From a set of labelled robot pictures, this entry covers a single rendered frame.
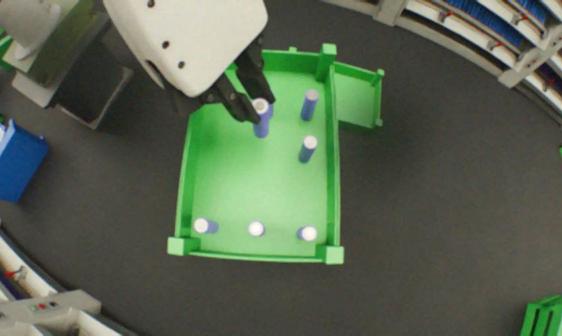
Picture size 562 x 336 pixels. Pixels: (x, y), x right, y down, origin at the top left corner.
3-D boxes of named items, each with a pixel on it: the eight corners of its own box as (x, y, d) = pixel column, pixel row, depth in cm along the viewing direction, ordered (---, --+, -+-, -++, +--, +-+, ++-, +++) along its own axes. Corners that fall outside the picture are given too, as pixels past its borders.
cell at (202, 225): (207, 220, 35) (193, 217, 29) (219, 221, 35) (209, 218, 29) (206, 233, 34) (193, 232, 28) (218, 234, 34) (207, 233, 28)
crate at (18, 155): (49, 149, 69) (44, 137, 70) (15, 130, 50) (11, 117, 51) (17, 203, 63) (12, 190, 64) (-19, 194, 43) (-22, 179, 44)
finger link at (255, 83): (241, 31, 22) (266, 79, 27) (220, 53, 21) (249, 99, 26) (267, 32, 20) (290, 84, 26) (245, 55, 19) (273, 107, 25)
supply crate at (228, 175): (210, 69, 42) (201, 39, 34) (326, 74, 42) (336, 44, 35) (187, 250, 34) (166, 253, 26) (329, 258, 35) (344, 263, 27)
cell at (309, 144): (298, 151, 38) (303, 134, 32) (310, 151, 38) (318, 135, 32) (297, 163, 38) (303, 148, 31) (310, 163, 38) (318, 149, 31)
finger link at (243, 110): (207, 66, 20) (240, 112, 26) (183, 93, 20) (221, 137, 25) (232, 69, 19) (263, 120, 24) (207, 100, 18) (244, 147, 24)
